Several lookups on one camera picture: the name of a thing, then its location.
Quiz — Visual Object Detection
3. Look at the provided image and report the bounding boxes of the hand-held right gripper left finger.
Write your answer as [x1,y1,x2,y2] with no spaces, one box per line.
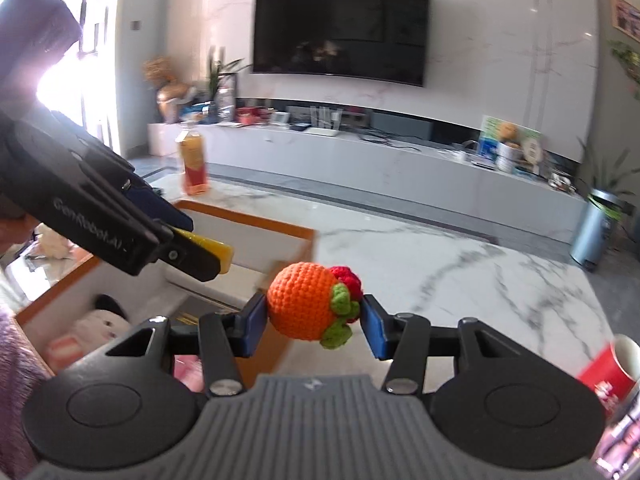
[106,291,269,396]

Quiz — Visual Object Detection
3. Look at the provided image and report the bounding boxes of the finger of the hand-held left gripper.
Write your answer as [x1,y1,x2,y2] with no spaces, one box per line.
[157,227,224,284]
[120,172,195,234]

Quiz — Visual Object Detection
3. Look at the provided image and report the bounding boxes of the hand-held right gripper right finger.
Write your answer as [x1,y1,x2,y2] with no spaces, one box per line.
[360,293,527,395]

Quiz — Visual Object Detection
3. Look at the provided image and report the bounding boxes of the yellow tape measure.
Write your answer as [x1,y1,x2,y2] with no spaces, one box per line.
[172,227,235,276]

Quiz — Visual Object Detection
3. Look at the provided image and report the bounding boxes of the orange crochet fruit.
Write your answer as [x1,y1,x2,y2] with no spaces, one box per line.
[266,261,365,350]

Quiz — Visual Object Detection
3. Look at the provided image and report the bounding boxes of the orange cardboard box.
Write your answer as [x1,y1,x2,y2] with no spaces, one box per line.
[15,199,317,394]

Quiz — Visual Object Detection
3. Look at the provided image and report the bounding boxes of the white pink plush doll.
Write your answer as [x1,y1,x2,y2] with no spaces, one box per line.
[47,294,134,377]

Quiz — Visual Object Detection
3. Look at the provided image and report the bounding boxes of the person's left hand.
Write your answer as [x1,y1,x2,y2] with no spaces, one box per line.
[0,217,37,261]

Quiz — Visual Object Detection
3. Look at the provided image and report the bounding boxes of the cream plush bunny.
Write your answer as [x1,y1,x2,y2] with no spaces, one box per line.
[35,222,74,260]

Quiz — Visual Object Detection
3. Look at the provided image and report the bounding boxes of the yellow red drink bottle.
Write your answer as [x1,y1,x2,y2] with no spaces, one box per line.
[177,127,210,197]

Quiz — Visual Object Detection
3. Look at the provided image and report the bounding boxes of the snack bags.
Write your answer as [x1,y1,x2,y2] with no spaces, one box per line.
[177,102,219,124]

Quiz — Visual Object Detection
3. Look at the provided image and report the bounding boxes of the gold gourd vase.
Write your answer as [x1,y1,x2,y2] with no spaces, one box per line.
[156,82,194,124]

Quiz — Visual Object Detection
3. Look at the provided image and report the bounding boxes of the red gift boxes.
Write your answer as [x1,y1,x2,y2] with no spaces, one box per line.
[235,107,274,126]

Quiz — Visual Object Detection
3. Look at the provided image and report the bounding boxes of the dried flower bunch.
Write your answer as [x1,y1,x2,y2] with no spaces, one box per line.
[144,56,174,86]

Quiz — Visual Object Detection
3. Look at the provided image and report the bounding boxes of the leafy plant in blue vase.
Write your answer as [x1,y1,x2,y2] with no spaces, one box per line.
[206,46,252,124]

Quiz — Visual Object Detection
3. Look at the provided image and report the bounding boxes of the white router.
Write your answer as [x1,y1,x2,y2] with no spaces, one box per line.
[309,105,344,136]

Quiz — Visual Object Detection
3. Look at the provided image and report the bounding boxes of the purple fluffy cloth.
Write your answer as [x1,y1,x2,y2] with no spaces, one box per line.
[0,307,57,480]

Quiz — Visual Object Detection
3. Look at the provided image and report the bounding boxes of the white flower pot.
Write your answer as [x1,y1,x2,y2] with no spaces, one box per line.
[495,142,524,171]

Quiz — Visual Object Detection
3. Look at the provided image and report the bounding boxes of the green white display card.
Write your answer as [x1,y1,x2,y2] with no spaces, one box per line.
[480,115,544,161]

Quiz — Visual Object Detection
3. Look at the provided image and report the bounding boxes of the round paper fan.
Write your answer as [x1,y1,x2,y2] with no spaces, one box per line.
[522,137,544,166]

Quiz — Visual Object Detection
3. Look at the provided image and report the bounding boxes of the black white toy car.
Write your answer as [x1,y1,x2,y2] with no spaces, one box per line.
[550,170,576,194]

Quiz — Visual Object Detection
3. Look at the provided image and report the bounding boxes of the red paper cup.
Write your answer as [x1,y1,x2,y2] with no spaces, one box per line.
[575,334,640,419]

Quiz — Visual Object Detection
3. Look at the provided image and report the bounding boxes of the grey metal trash bin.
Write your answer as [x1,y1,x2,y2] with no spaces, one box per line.
[570,189,624,269]

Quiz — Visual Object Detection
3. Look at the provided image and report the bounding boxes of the black curved television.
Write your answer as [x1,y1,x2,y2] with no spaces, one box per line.
[251,0,431,87]

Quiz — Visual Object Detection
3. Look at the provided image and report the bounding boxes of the smartphone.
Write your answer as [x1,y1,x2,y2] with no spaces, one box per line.
[592,385,640,480]

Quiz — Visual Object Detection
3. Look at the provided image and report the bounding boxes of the long-leaf potted plant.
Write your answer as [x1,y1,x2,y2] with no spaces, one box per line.
[575,137,637,202]

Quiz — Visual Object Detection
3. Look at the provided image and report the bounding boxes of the hanging flowering plant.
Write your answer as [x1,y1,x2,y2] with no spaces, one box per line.
[607,40,640,102]

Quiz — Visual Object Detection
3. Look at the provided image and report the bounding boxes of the framed wall picture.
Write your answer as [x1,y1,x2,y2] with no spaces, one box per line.
[610,0,640,44]

